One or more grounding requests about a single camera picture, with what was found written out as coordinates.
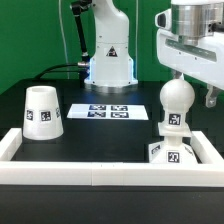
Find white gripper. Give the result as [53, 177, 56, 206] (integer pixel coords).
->
[156, 29, 224, 108]

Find white lamp bulb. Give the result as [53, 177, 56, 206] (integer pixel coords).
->
[160, 79, 195, 131]

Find white lamp base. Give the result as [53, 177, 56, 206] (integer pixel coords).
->
[148, 122, 197, 165]

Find white lamp shade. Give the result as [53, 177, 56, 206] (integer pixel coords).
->
[23, 86, 63, 140]

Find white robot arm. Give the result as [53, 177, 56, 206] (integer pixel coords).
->
[85, 0, 224, 107]

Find white marker sheet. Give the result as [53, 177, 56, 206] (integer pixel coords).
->
[67, 104, 148, 120]

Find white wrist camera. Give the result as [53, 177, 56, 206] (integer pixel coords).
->
[155, 9, 172, 30]

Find black cable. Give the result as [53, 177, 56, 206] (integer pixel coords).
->
[32, 63, 91, 82]

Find white hanging cable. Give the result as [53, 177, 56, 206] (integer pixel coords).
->
[58, 0, 71, 80]

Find white U-shaped frame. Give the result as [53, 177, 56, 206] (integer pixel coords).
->
[0, 128, 224, 187]

